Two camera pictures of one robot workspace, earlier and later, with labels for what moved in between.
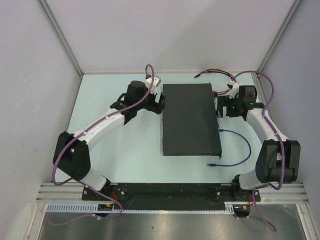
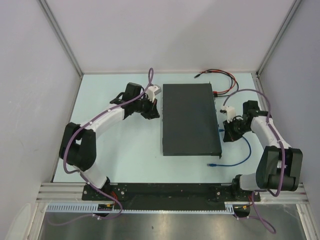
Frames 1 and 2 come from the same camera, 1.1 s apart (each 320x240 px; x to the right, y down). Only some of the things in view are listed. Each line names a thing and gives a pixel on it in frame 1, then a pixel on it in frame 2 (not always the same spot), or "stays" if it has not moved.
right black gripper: x=225 y=101 → x=229 y=135
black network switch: x=190 y=125 stays
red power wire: x=221 y=92 stays
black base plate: x=168 y=193 stays
